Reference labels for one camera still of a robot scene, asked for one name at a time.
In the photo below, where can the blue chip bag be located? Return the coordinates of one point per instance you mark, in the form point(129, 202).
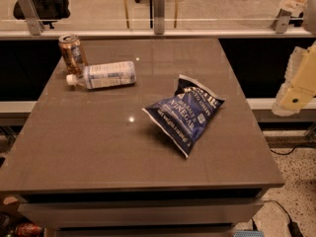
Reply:
point(185, 116)

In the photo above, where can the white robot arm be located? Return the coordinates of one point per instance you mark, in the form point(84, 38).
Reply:
point(309, 17)

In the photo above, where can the clear plastic water bottle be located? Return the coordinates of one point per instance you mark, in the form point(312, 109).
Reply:
point(104, 75)

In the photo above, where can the gold drink can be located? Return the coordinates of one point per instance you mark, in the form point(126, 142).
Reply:
point(73, 53)

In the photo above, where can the black office chair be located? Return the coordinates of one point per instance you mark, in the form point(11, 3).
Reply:
point(50, 11)

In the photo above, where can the grey table drawer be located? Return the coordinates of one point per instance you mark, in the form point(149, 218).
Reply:
point(141, 212)

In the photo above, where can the red can under table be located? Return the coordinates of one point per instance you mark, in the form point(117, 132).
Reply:
point(28, 230)

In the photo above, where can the grey metal railing post right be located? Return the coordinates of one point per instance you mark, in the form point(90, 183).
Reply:
point(281, 22)

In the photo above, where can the grey metal railing post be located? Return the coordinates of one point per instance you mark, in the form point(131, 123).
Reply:
point(34, 23)
point(159, 16)
point(281, 22)

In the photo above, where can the grey metal railing post left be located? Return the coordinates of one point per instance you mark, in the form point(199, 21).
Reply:
point(34, 23)

